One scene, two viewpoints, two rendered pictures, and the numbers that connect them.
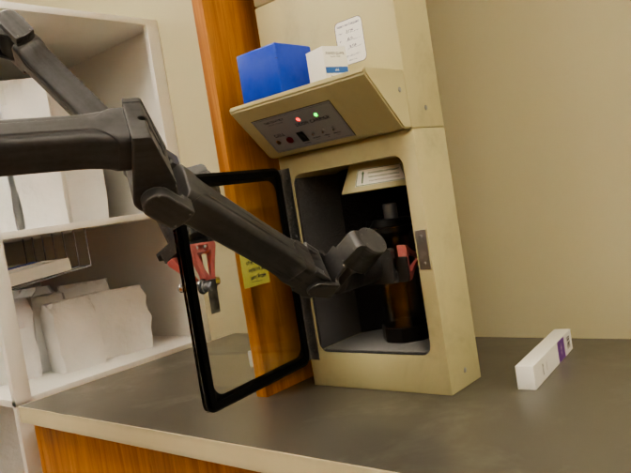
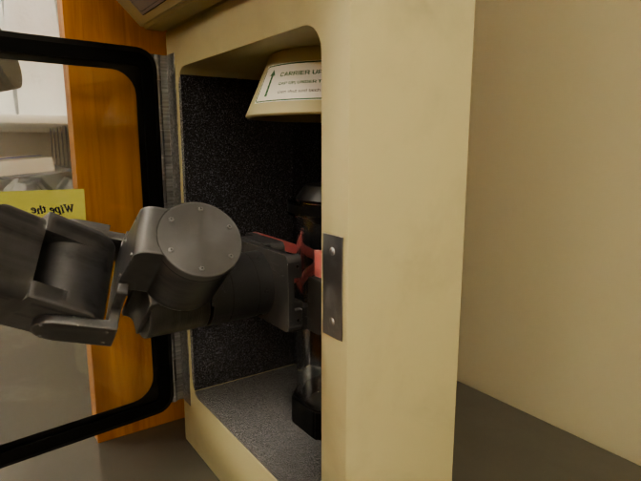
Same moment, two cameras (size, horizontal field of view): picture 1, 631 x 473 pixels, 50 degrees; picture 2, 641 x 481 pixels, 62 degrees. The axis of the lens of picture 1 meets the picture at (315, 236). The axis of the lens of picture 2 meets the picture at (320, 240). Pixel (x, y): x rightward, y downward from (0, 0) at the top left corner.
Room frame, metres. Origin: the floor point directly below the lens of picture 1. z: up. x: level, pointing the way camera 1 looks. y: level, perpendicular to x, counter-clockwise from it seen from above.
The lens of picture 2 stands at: (0.83, -0.26, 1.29)
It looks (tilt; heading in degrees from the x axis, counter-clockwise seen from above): 10 degrees down; 14
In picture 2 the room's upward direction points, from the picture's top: straight up
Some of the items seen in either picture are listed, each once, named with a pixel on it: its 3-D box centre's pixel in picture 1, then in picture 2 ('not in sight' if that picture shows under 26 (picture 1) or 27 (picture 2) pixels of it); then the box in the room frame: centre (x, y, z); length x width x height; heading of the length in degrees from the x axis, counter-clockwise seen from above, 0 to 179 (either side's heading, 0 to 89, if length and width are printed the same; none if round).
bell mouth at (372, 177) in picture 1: (384, 174); (341, 88); (1.32, -0.15, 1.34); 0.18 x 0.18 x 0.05
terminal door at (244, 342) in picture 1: (245, 280); (8, 258); (1.22, 0.14, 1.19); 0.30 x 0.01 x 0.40; 146
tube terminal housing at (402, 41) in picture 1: (384, 184); (350, 111); (1.35, -0.15, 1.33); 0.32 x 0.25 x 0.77; 49
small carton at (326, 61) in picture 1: (328, 67); not in sight; (1.18, -0.07, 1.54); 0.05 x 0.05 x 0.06; 34
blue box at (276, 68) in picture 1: (276, 75); not in sight; (1.26, 0.02, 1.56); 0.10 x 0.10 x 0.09; 49
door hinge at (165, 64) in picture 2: (297, 266); (172, 239); (1.34, 0.04, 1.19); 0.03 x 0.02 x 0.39; 49
